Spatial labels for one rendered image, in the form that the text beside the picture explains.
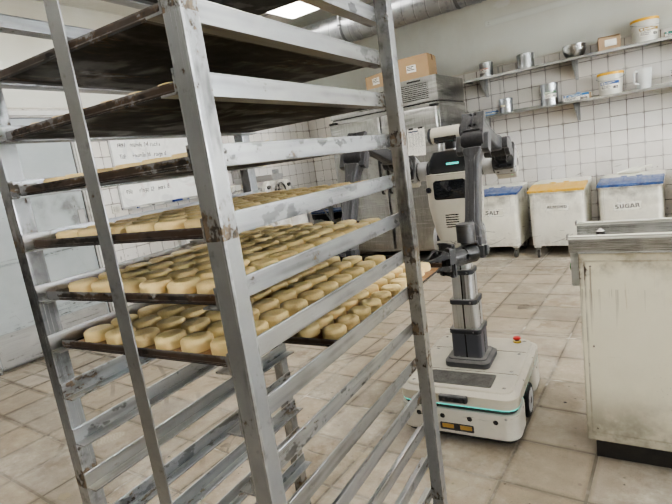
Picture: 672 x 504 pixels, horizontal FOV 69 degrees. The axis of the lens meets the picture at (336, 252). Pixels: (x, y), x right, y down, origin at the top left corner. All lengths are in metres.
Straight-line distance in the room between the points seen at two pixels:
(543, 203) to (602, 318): 3.50
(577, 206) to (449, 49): 2.44
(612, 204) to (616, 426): 3.42
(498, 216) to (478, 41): 2.07
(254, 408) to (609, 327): 1.61
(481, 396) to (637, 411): 0.56
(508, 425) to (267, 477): 1.65
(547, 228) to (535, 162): 0.95
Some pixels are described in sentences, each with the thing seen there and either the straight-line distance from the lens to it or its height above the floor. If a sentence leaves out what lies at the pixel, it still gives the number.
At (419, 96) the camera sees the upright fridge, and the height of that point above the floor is 1.86.
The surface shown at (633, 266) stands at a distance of 2.01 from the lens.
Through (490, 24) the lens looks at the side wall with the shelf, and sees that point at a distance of 6.34.
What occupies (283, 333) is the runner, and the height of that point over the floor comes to 1.05.
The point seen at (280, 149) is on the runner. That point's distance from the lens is 0.77.
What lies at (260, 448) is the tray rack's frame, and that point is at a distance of 0.71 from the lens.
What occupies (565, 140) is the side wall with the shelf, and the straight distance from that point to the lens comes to 6.05.
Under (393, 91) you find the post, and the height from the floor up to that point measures 1.43.
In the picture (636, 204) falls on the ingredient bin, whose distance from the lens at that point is 5.37.
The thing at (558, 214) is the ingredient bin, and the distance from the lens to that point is 5.47.
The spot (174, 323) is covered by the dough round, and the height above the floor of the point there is 1.06.
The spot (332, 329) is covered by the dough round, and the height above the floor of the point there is 0.97.
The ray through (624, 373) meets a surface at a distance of 2.15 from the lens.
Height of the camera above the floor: 1.29
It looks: 10 degrees down
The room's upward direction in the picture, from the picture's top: 8 degrees counter-clockwise
